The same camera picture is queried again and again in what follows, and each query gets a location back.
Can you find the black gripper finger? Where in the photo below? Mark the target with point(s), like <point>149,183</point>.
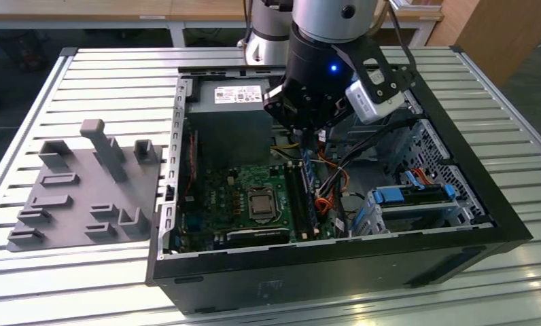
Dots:
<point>279,102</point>
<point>340,113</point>

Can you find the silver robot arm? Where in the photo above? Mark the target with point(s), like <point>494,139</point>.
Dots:
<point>320,20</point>

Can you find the black RAM slot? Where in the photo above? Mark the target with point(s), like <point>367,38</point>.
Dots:
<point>296,197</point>

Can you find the grey power supply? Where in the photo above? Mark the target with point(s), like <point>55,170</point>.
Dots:
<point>233,136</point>

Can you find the grey perforated drive cage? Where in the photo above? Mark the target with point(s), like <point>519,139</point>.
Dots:
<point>428,149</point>

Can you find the blue disk carrier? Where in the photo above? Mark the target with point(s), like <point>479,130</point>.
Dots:
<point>388,196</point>

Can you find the silver CPU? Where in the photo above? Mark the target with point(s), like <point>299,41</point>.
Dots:
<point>260,203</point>

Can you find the green motherboard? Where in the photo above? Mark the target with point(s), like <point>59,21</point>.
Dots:
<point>220,210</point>

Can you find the black graphics card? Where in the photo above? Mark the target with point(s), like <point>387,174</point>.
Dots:
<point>256,236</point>

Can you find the brown wooden cabinet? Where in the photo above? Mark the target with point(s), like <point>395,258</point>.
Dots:
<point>500,34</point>

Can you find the white desk wooden top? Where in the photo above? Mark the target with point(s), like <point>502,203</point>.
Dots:
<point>116,10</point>

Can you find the black PC case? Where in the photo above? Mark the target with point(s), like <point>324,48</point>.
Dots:
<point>298,282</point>

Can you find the grey parts rack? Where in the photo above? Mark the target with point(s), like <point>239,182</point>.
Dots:
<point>80,210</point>

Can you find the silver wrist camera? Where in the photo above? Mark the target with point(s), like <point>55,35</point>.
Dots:
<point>370,105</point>

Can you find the black camera bracket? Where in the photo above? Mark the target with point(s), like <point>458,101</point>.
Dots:
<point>388,78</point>

